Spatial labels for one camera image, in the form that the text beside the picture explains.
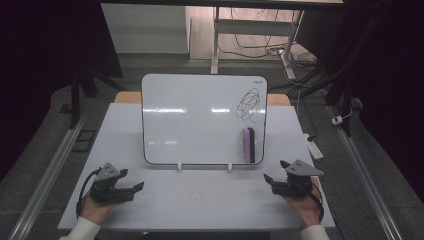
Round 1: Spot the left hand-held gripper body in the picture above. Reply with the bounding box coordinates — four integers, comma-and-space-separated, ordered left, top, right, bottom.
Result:
89, 162, 135, 205

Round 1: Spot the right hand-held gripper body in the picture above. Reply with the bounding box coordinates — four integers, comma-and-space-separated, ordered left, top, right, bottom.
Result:
271, 158, 325, 200

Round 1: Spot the purple and black eraser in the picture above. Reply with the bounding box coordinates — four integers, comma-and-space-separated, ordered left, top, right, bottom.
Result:
242, 127, 256, 165

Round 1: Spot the white whiteboard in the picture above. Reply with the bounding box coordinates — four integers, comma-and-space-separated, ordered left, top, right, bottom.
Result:
140, 73, 269, 166

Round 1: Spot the person's left hand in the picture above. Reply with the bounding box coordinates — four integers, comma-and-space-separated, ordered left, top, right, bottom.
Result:
79, 191, 118, 227

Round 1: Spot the person's right hand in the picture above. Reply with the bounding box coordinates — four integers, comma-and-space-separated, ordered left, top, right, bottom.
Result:
282, 176, 324, 228

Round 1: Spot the black floor plate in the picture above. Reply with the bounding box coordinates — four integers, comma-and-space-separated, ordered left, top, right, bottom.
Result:
71, 129, 98, 154

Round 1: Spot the tan wooden board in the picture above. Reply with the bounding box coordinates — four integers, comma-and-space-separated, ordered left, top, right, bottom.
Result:
113, 91, 292, 107

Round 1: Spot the black tripod stand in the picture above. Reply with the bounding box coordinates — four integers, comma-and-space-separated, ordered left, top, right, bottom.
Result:
67, 65, 128, 130

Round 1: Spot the black metal stand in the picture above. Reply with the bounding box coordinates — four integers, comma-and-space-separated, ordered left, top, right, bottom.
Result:
288, 13, 388, 138

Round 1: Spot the dark curtain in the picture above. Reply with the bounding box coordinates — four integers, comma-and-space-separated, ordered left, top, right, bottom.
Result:
0, 0, 125, 183
296, 0, 424, 194

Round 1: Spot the white panel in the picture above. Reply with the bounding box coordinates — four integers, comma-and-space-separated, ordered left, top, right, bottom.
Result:
100, 3, 190, 55

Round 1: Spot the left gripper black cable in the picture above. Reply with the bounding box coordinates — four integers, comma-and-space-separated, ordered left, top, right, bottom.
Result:
75, 167, 102, 220

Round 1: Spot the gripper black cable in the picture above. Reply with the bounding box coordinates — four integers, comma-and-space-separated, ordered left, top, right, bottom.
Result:
310, 180, 326, 224
75, 167, 102, 220

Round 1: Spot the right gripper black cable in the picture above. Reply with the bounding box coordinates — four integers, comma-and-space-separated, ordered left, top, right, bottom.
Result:
310, 180, 326, 224

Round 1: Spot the aluminium floor rail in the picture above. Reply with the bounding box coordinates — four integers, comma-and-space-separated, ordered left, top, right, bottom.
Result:
327, 105, 404, 240
7, 112, 89, 240

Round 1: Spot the tangle of black floor cables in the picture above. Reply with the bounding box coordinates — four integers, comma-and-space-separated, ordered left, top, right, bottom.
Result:
218, 7, 329, 98

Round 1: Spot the white metal desk frame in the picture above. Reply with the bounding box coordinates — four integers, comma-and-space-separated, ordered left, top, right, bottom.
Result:
210, 5, 305, 81

